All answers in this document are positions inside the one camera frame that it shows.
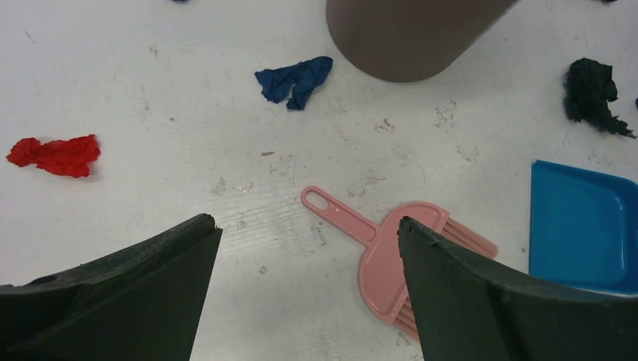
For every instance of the red paper scrap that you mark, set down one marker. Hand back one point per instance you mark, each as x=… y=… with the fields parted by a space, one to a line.
x=70 y=158

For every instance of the pink hand brush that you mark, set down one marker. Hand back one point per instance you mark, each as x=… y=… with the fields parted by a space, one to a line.
x=380 y=274

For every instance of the brown waste bin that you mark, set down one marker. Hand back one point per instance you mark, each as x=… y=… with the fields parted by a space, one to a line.
x=410 y=40

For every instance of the blue plastic dustpan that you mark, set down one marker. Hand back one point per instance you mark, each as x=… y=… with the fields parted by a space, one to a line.
x=583 y=228

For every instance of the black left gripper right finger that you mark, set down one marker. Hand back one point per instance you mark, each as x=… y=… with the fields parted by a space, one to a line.
x=469 y=307

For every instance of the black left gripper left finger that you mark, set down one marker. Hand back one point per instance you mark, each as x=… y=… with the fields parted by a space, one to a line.
x=143 y=302

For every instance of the blue paper scrap near bin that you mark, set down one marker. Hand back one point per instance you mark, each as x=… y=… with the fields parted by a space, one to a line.
x=294 y=83

